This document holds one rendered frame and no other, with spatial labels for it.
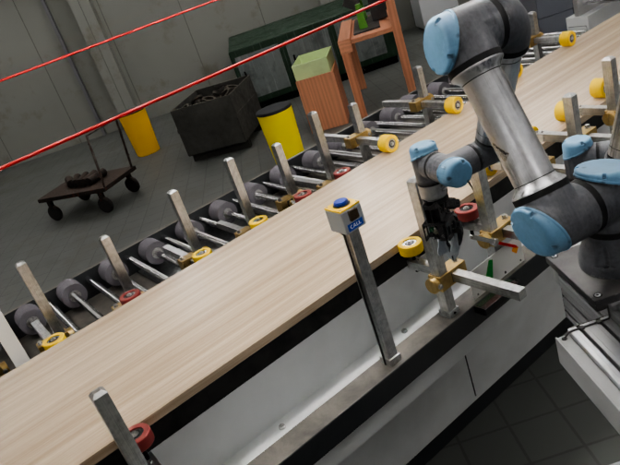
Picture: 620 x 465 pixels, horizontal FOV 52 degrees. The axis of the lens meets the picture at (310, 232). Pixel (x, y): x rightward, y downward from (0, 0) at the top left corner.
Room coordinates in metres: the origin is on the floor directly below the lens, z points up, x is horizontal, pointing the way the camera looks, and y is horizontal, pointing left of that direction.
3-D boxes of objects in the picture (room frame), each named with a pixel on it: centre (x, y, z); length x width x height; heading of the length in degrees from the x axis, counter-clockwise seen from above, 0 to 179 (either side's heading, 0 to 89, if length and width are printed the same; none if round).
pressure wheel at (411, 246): (1.82, -0.29, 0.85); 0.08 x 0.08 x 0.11
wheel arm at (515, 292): (1.65, -0.39, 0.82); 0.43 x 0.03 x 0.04; 29
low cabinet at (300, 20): (9.70, -0.88, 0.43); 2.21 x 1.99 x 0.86; 89
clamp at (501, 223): (1.81, -0.56, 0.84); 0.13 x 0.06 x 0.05; 119
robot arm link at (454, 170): (1.50, -0.40, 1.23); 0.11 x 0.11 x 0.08; 15
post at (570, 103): (2.04, -0.98, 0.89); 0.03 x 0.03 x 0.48; 29
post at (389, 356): (1.55, -0.10, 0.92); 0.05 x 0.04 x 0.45; 119
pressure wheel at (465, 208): (1.92, -0.52, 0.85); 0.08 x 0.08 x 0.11
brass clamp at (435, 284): (1.69, -0.35, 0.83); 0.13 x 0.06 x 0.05; 119
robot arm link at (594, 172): (1.16, -0.60, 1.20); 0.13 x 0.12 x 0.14; 105
